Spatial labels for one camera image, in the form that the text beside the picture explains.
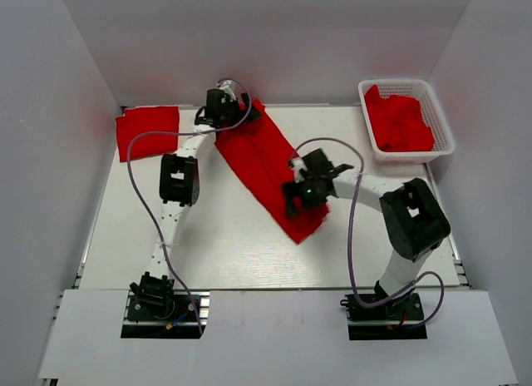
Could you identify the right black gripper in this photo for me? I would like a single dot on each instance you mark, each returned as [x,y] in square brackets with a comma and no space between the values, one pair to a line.
[293,190]

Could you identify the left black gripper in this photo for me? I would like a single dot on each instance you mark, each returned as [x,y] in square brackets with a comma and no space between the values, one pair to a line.
[254,114]

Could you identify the red t shirt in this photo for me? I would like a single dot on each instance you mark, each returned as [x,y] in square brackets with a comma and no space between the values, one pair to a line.
[140,120]
[258,153]

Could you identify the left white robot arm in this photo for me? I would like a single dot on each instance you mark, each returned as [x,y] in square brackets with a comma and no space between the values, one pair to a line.
[179,190]

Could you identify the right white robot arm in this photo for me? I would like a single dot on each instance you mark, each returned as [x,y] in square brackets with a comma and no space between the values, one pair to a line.
[414,220]

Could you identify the red t shirts in basket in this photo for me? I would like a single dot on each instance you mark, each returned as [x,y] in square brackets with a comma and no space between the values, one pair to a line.
[397,123]

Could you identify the folded red t shirt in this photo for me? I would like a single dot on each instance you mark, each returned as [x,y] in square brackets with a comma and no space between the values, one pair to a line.
[140,120]

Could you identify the white plastic basket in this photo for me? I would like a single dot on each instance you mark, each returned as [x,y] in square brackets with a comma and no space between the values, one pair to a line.
[431,113]

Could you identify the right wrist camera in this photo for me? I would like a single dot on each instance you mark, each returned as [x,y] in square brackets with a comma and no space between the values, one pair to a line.
[299,169]

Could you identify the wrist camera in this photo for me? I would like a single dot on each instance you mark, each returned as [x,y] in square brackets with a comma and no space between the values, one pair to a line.
[299,169]
[228,87]

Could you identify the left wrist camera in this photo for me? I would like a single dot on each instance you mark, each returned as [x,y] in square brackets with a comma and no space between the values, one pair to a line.
[228,87]

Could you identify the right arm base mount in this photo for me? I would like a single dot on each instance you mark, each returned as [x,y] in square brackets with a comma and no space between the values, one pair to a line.
[392,321]

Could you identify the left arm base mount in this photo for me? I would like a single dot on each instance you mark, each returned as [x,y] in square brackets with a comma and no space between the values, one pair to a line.
[155,310]

